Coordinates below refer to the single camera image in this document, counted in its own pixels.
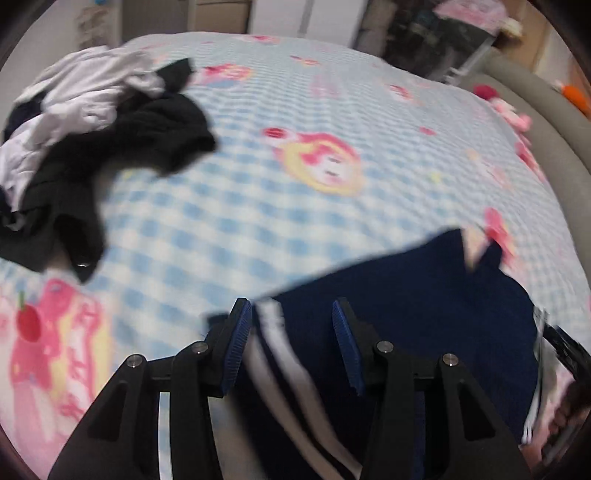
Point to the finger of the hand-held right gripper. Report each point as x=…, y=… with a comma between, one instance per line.
x=570, y=348

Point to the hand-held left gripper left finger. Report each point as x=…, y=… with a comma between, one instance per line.
x=238, y=346

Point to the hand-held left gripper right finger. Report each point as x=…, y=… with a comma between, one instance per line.
x=346, y=350

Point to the navy white-striped pants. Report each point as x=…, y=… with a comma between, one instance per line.
x=415, y=314

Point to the person's right hand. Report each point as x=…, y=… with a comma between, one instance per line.
x=570, y=410

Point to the checkered cartoon printed blanket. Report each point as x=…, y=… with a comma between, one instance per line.
x=277, y=221

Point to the black pants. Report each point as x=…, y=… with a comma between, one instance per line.
x=51, y=230

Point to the black knit sweater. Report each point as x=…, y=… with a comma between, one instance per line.
x=157, y=129

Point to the pink plush toy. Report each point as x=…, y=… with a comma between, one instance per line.
x=508, y=110

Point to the orange plush toy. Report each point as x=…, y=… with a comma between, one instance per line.
x=577, y=92

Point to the white garment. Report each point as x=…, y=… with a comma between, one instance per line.
x=83, y=87

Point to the dark blue garment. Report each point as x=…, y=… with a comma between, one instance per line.
x=21, y=115

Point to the glass door wardrobe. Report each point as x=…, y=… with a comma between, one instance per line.
x=415, y=37

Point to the white yellow plush toy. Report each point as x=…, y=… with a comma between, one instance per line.
x=512, y=25

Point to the beige cabinet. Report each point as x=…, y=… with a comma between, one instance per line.
x=221, y=16

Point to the white wardrobe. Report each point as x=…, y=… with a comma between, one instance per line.
x=314, y=18

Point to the grey padded bed frame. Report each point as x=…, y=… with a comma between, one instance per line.
x=531, y=92

